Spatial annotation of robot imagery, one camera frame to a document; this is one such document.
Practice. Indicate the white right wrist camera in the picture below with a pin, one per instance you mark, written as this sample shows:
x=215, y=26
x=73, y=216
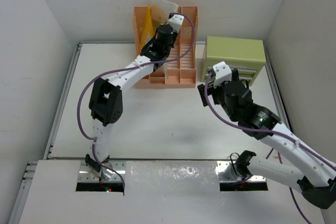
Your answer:
x=222, y=73

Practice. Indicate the orange plastic clipboard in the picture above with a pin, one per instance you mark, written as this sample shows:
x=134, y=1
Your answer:
x=148, y=29

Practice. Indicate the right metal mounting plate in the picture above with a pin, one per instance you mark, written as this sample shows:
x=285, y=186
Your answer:
x=226, y=174

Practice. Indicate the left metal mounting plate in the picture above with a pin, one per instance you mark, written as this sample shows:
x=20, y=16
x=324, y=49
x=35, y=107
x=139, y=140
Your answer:
x=87, y=175

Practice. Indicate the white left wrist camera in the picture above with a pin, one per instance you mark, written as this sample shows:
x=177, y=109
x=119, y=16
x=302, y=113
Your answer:
x=176, y=22

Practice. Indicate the clear mesh document pouch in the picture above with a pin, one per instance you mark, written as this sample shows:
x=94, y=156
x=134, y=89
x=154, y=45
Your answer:
x=161, y=11

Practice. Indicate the pink plastic file organizer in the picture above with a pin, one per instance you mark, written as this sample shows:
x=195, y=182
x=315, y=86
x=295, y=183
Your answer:
x=174, y=74

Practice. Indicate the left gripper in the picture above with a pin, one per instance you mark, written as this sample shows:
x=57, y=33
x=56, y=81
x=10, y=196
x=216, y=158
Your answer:
x=174, y=34

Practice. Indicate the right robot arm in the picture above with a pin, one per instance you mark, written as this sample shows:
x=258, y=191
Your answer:
x=308, y=173

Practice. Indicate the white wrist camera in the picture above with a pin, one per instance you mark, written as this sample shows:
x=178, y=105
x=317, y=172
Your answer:
x=176, y=22
x=222, y=73

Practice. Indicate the green metal drawer box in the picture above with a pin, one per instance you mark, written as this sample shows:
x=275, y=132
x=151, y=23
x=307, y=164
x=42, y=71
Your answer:
x=245, y=55

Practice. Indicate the metal mounting plate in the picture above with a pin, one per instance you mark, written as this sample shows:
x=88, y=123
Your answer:
x=226, y=174
x=87, y=175

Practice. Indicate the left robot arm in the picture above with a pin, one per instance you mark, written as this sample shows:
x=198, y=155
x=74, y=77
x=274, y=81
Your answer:
x=106, y=101

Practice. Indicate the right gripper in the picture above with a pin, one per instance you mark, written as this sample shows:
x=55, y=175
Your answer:
x=212, y=91

